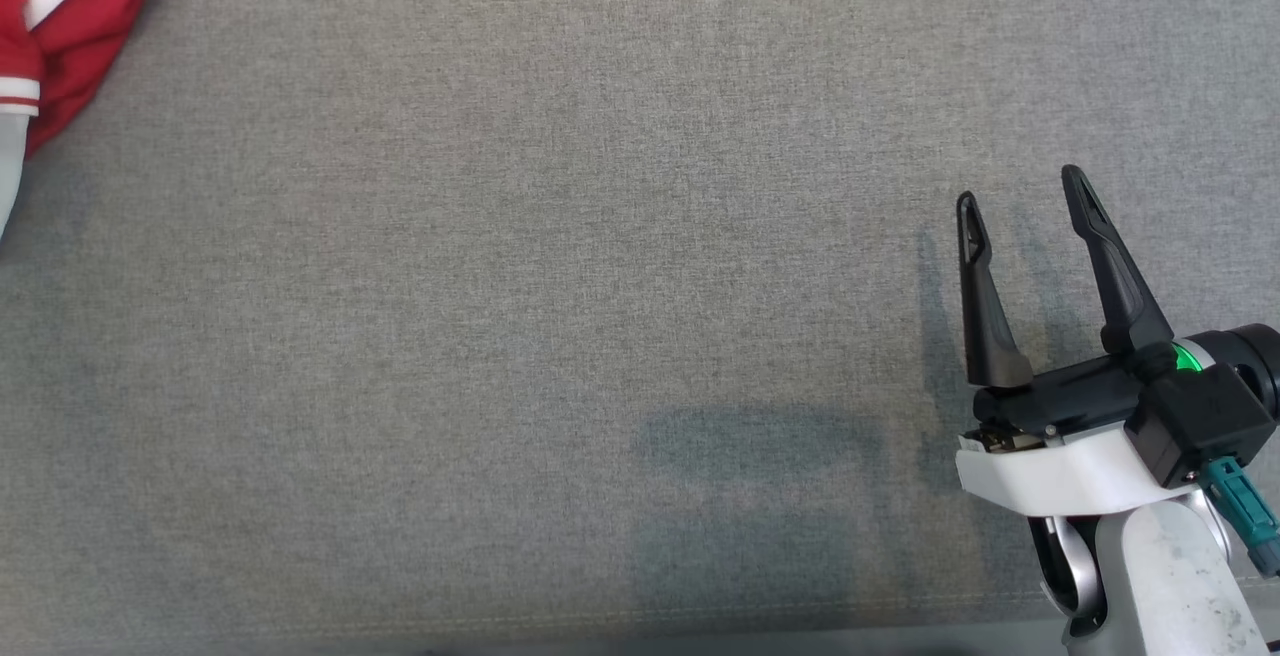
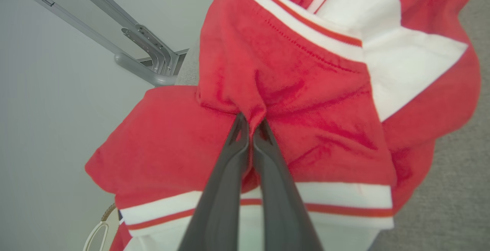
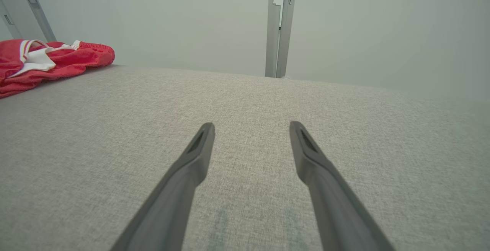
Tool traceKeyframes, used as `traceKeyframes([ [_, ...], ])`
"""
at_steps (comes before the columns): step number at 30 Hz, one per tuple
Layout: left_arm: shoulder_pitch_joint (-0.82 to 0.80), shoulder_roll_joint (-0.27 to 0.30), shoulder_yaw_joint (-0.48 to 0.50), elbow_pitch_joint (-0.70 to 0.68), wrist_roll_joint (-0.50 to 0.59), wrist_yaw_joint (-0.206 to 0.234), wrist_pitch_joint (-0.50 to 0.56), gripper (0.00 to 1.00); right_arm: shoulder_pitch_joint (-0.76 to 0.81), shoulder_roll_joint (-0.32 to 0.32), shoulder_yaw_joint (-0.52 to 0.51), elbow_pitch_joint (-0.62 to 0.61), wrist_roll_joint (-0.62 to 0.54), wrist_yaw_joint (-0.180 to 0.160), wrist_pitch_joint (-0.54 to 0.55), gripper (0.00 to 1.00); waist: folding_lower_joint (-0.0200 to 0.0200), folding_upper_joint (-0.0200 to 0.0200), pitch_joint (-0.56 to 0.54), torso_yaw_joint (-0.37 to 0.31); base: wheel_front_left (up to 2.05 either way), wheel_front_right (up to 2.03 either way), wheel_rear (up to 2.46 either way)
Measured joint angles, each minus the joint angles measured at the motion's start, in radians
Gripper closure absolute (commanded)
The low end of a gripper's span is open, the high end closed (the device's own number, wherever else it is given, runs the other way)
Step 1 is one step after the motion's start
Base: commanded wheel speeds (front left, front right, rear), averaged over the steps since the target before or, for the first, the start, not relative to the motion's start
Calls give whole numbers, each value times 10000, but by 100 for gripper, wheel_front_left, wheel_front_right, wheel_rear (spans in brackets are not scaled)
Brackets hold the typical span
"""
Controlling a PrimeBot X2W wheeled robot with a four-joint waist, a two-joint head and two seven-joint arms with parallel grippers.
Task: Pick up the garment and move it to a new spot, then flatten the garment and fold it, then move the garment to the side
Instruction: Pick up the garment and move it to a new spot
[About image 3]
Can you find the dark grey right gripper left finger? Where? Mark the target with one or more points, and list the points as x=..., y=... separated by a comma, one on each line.
x=180, y=197

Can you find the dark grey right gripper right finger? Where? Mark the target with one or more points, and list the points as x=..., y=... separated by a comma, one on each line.
x=333, y=205

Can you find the grey metal partition post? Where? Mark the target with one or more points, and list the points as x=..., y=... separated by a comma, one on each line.
x=273, y=33
x=38, y=12
x=9, y=21

